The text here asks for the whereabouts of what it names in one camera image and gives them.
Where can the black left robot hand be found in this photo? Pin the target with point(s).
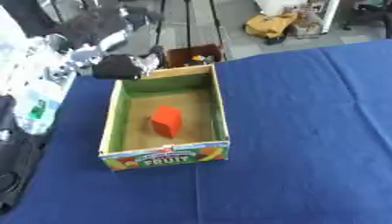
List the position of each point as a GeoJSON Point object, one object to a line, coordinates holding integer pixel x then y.
{"type": "Point", "coordinates": [117, 67]}

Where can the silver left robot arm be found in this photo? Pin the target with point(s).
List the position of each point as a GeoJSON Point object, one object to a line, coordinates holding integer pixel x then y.
{"type": "Point", "coordinates": [41, 96]}

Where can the brown open cardboard box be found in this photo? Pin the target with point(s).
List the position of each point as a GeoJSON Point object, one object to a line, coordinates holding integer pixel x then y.
{"type": "Point", "coordinates": [178, 57]}

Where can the tan cardboard box green inside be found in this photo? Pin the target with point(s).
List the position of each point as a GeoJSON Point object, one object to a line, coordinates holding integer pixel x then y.
{"type": "Point", "coordinates": [168, 159]}

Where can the orange-red block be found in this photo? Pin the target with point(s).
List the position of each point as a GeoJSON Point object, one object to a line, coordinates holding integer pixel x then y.
{"type": "Point", "coordinates": [167, 121]}

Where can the small yellow and black toy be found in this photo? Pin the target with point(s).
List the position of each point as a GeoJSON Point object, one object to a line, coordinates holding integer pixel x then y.
{"type": "Point", "coordinates": [199, 59]}

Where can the black tripod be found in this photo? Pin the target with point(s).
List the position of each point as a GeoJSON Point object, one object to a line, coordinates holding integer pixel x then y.
{"type": "Point", "coordinates": [188, 23]}

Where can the yellow bag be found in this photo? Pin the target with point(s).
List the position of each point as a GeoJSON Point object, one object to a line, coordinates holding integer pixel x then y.
{"type": "Point", "coordinates": [268, 25]}

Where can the dark chair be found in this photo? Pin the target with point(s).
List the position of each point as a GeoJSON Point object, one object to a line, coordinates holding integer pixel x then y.
{"type": "Point", "coordinates": [368, 10]}

